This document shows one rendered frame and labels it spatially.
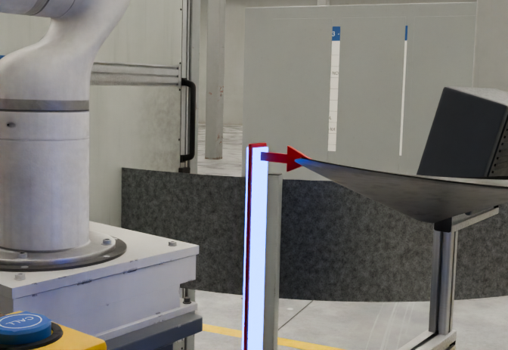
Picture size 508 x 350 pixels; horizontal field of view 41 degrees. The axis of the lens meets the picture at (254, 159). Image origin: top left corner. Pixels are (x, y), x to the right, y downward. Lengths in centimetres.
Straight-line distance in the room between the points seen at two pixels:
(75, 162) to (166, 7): 179
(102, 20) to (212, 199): 146
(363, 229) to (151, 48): 101
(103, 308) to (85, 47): 32
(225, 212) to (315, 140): 453
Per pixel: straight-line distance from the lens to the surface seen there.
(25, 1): 89
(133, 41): 251
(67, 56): 89
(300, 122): 683
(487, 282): 251
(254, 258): 66
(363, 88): 663
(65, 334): 50
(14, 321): 50
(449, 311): 116
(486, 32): 474
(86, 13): 92
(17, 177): 89
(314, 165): 51
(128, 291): 90
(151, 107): 257
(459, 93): 116
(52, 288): 82
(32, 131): 88
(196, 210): 234
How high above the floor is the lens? 124
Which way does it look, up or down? 6 degrees down
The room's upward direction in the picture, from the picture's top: 1 degrees clockwise
